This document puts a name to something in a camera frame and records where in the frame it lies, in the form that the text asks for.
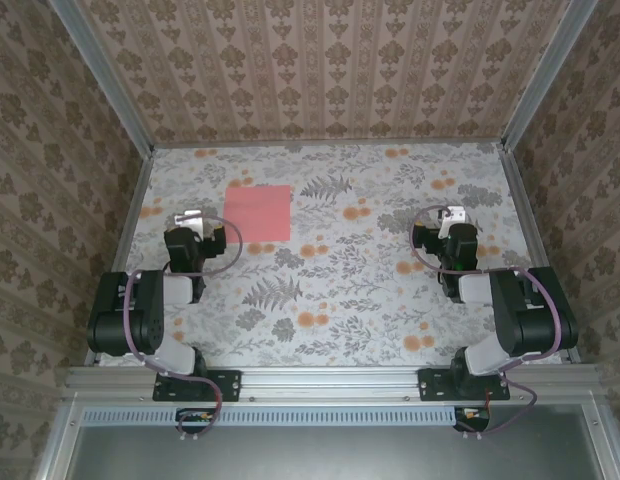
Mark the pink cloth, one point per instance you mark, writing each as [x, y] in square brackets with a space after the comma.
[257, 215]

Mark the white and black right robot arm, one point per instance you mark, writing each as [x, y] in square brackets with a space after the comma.
[530, 320]

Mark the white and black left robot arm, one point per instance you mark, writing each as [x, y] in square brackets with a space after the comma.
[140, 310]

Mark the floral patterned table cover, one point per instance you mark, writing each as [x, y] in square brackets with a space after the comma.
[340, 300]

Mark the black connector board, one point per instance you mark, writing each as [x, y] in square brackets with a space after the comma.
[472, 419]
[195, 420]

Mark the grey metal panel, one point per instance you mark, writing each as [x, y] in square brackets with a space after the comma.
[315, 455]

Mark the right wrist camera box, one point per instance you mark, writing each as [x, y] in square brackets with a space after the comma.
[452, 217]

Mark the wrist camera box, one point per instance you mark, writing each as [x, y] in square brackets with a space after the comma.
[452, 217]
[187, 218]

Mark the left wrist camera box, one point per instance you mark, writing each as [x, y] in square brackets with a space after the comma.
[187, 218]

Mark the aluminium side rail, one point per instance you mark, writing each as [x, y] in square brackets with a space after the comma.
[121, 255]
[531, 225]

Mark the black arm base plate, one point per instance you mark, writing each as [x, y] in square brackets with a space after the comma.
[225, 385]
[432, 385]

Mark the aluminium frame beam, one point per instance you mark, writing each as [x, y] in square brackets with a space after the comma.
[330, 385]

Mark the aluminium frame post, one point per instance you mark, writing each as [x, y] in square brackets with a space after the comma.
[542, 75]
[110, 85]

